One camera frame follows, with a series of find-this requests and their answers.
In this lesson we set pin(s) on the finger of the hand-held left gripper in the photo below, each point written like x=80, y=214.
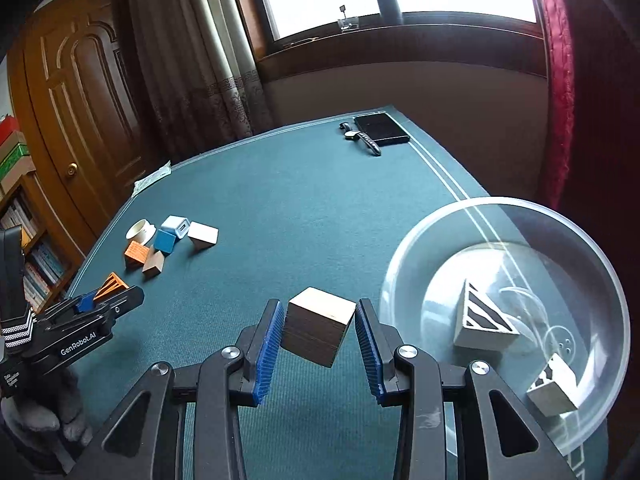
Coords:
x=86, y=302
x=125, y=300

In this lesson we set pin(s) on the plain wooden cube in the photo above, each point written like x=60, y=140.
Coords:
x=315, y=330

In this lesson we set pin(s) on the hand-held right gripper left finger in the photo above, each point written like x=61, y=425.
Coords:
x=267, y=355

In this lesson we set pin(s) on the brown wooden door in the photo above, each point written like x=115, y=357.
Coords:
x=85, y=100

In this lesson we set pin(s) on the black wristwatch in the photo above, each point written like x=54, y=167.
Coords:
x=361, y=138

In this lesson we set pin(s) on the green box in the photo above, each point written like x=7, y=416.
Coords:
x=12, y=160

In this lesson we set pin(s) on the white black-patterned small block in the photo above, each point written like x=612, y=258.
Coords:
x=552, y=395

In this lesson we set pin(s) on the cream tape roll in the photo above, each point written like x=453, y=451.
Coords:
x=137, y=232

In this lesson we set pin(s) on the brown wooden block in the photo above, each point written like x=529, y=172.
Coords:
x=153, y=263

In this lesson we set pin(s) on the blue block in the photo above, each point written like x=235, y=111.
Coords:
x=164, y=242

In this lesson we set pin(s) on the row of books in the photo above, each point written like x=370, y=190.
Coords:
x=42, y=265

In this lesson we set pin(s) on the orange rectangular block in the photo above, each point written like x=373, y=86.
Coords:
x=135, y=255

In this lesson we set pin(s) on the small glass holder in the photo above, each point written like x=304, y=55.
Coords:
x=348, y=22

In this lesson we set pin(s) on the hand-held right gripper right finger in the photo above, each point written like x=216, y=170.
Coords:
x=370, y=355

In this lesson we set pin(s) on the person's left hand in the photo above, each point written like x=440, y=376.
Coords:
x=45, y=420

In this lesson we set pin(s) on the beige patterned curtain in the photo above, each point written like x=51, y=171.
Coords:
x=195, y=60

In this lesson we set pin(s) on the clear plastic bowl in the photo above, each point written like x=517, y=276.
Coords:
x=590, y=260

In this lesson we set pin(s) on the white black-striped triangular block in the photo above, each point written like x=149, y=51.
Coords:
x=480, y=332

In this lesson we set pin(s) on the orange striped triangular block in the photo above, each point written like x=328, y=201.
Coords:
x=112, y=285

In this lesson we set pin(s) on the red curtain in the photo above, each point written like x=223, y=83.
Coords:
x=565, y=85

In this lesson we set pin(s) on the cardboard box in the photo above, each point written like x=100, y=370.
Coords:
x=17, y=180

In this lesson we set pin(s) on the red box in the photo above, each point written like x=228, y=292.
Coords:
x=6, y=125

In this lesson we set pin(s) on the wooden bookshelf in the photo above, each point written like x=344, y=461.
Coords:
x=42, y=205

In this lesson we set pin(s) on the white-topped wooden block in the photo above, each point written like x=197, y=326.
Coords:
x=203, y=235

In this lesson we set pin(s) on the white charger cube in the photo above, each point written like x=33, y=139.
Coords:
x=174, y=225

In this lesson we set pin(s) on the black smartphone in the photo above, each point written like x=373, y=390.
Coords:
x=381, y=129

